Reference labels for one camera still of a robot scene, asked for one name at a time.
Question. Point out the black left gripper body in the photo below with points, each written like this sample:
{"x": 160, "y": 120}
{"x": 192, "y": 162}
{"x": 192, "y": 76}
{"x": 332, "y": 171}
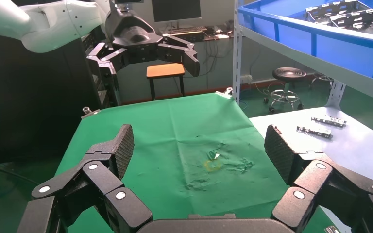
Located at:
{"x": 131, "y": 35}

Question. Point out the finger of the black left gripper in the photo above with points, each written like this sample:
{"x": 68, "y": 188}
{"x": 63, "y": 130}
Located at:
{"x": 186, "y": 56}
{"x": 109, "y": 61}

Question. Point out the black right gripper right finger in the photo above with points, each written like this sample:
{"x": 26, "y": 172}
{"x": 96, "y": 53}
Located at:
{"x": 315, "y": 180}

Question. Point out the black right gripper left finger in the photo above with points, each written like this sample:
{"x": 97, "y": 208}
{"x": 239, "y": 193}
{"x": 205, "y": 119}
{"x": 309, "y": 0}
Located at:
{"x": 99, "y": 180}

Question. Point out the stamped sheet metal plate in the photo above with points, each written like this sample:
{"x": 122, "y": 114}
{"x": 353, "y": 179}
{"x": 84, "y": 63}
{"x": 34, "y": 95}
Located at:
{"x": 360, "y": 17}
{"x": 321, "y": 11}

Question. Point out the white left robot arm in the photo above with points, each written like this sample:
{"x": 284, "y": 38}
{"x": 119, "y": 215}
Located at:
{"x": 45, "y": 22}

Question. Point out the wooden top square stool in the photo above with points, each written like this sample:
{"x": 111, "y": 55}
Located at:
{"x": 165, "y": 70}

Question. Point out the black keyboard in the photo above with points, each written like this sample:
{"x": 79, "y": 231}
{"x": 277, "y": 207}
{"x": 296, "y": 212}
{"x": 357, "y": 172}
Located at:
{"x": 188, "y": 30}

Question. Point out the brown office desk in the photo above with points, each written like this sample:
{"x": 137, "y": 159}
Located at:
{"x": 207, "y": 37}

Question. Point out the black computer monitor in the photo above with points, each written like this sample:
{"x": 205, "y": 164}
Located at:
{"x": 176, "y": 9}

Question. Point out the silver toothed metal strip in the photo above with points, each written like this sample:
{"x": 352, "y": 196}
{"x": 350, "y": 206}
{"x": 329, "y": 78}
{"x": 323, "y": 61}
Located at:
{"x": 328, "y": 121}
{"x": 314, "y": 132}

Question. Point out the silver binder clip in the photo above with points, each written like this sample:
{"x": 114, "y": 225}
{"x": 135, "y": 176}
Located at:
{"x": 89, "y": 112}
{"x": 225, "y": 93}
{"x": 332, "y": 229}

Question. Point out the white power strip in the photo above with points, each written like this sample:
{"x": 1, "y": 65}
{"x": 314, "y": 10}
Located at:
{"x": 246, "y": 79}

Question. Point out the green table cloth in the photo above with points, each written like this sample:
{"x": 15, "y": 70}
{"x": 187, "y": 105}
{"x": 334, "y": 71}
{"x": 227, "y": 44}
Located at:
{"x": 180, "y": 128}

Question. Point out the chrome stool base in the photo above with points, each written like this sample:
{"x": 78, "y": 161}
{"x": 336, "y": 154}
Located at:
{"x": 320, "y": 77}

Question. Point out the stool wheeled base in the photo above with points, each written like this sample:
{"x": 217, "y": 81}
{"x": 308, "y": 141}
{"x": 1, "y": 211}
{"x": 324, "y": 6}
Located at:
{"x": 288, "y": 74}

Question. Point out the white metal shelf rack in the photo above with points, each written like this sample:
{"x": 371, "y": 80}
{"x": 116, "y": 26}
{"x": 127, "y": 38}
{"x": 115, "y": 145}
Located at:
{"x": 302, "y": 57}

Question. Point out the blue plastic bin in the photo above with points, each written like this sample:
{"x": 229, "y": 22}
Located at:
{"x": 334, "y": 51}

